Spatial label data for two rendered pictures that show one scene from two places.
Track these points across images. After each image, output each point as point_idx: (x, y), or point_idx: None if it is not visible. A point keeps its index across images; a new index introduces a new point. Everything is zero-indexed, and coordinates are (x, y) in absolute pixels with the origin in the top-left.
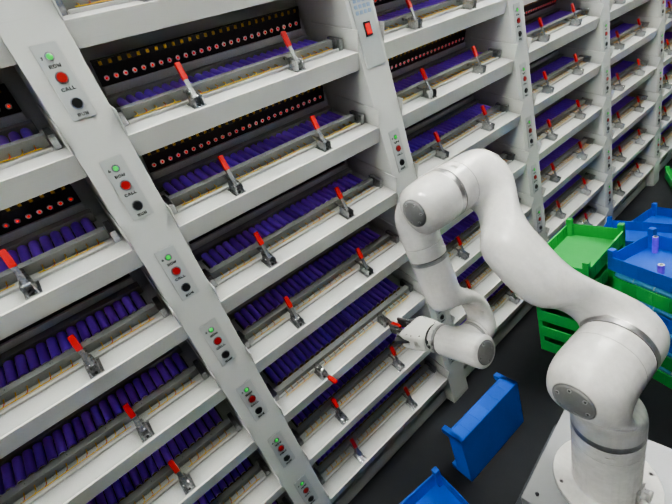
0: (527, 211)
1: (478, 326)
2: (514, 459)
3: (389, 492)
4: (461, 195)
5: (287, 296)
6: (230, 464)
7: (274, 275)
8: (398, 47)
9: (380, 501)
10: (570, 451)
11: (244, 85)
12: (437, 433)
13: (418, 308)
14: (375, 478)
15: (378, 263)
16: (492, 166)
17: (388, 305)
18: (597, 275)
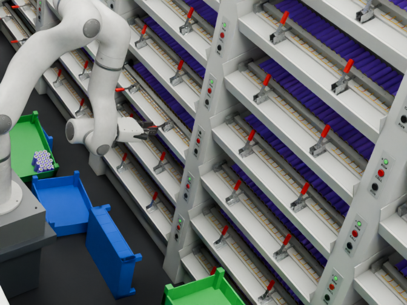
0: (303, 296)
1: (91, 132)
2: (86, 276)
3: (105, 202)
4: (56, 4)
5: (145, 26)
6: (92, 54)
7: (142, 3)
8: None
9: (101, 196)
10: (16, 191)
11: None
12: (137, 244)
13: (181, 160)
14: (120, 199)
15: (184, 89)
16: (69, 14)
17: (180, 129)
18: None
